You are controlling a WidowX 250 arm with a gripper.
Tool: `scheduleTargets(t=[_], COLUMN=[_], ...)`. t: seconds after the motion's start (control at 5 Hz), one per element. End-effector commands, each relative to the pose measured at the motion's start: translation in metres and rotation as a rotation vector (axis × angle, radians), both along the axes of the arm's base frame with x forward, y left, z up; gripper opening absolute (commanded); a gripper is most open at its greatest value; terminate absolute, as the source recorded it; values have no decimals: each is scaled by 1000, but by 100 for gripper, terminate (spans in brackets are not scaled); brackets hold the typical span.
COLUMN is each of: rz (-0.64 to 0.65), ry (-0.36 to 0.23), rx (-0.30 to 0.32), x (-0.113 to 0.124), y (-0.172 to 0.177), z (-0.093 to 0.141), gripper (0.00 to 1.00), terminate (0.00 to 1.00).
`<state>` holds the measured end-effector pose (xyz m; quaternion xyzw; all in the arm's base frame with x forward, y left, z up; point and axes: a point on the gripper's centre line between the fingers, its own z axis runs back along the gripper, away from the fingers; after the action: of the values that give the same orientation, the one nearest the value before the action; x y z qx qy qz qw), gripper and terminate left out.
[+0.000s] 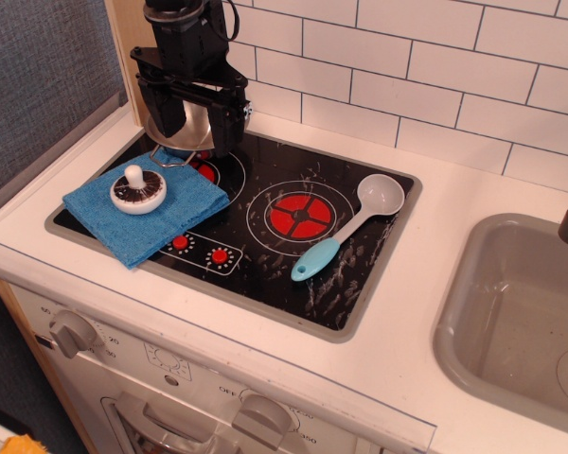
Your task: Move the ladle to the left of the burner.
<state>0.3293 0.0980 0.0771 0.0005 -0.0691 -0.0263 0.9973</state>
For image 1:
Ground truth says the red stove knob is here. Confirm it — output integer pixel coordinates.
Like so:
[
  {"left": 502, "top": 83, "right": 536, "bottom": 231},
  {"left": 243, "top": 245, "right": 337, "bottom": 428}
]
[
  {"left": 171, "top": 235, "right": 189, "bottom": 251},
  {"left": 208, "top": 249, "right": 229, "bottom": 266}
]

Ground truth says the grey timer knob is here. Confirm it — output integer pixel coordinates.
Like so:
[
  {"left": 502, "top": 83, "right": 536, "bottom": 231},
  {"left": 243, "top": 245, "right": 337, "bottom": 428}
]
[{"left": 49, "top": 310, "right": 98, "bottom": 358}]

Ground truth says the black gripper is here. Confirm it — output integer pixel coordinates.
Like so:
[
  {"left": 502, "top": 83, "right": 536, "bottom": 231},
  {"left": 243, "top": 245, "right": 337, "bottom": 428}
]
[{"left": 131, "top": 12, "right": 248, "bottom": 158}]

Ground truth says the wooden side post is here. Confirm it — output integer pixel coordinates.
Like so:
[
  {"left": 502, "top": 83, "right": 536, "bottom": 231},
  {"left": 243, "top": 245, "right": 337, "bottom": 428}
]
[{"left": 104, "top": 0, "right": 155, "bottom": 126}]

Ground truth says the red right stove knob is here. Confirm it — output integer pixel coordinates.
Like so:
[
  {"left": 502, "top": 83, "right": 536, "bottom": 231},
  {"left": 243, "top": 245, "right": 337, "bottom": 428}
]
[{"left": 208, "top": 249, "right": 229, "bottom": 266}]

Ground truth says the blue cloth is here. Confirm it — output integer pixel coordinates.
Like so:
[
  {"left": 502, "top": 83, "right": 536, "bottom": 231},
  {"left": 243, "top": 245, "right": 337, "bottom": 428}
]
[{"left": 63, "top": 147, "right": 229, "bottom": 269}]

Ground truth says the grey sink basin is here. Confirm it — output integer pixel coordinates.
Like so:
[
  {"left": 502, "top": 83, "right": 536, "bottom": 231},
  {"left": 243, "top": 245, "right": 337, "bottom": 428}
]
[{"left": 434, "top": 214, "right": 568, "bottom": 433}]

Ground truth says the yellow object at corner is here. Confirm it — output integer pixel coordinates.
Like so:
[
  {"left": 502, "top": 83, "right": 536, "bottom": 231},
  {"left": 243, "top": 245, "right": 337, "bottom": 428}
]
[{"left": 0, "top": 434, "right": 48, "bottom": 454}]

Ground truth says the white toy mushroom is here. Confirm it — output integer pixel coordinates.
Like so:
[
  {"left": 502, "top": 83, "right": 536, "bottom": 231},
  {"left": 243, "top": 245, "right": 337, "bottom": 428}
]
[{"left": 110, "top": 165, "right": 167, "bottom": 216}]

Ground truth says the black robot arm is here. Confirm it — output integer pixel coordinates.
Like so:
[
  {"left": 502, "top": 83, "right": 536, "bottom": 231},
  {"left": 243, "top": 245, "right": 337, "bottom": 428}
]
[{"left": 131, "top": 1, "right": 250, "bottom": 157}]

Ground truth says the grey ladle with blue handle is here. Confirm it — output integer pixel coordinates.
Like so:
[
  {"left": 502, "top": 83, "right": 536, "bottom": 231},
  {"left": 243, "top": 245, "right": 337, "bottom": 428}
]
[{"left": 291, "top": 174, "right": 405, "bottom": 282}]

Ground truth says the stainless steel pot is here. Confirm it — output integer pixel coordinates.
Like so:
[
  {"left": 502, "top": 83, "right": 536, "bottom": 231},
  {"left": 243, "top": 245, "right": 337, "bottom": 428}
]
[{"left": 145, "top": 97, "right": 255, "bottom": 169}]

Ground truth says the toy oven door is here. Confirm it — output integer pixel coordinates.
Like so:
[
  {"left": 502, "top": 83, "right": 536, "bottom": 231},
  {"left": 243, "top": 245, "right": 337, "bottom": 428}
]
[{"left": 101, "top": 393, "right": 382, "bottom": 453}]

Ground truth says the black toy stovetop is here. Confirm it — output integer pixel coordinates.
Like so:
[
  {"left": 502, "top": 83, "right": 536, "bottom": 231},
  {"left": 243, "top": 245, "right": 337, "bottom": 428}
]
[{"left": 44, "top": 127, "right": 424, "bottom": 345}]

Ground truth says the grey oven temperature knob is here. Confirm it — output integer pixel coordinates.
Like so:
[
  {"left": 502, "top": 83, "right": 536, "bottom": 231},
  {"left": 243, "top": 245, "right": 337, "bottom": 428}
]
[{"left": 232, "top": 394, "right": 293, "bottom": 450}]

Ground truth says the red left stove knob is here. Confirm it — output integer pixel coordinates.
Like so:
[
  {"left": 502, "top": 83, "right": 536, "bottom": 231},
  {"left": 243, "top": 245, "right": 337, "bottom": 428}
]
[{"left": 171, "top": 235, "right": 189, "bottom": 251}]

